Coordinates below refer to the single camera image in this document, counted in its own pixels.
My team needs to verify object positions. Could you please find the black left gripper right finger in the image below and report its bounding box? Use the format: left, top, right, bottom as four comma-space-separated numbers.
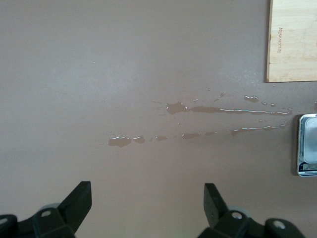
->
198, 183, 268, 238

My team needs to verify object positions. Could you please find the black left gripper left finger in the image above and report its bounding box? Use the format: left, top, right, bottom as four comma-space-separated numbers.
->
33, 180, 92, 238

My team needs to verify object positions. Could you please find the silver digital kitchen scale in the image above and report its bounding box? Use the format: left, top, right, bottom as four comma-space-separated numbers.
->
296, 113, 317, 177

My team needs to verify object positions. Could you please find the wooden cutting board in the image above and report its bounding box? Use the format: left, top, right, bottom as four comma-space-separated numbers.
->
265, 0, 317, 83

